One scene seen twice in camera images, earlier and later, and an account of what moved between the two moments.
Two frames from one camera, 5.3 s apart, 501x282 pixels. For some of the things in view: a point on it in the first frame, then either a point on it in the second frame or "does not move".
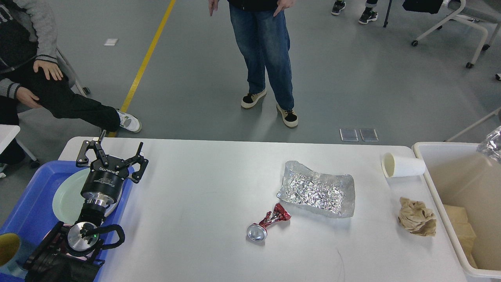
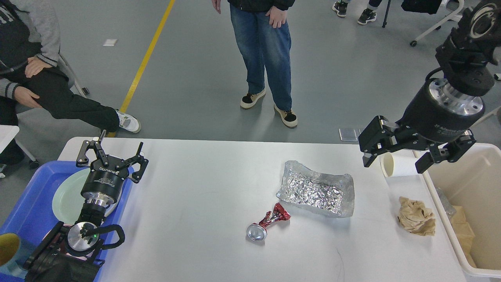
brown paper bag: x=462 y=230 does not move
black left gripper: x=104 y=183 does not move
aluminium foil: x=332 y=196 does not move
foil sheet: x=492 y=144 → x=449 y=207
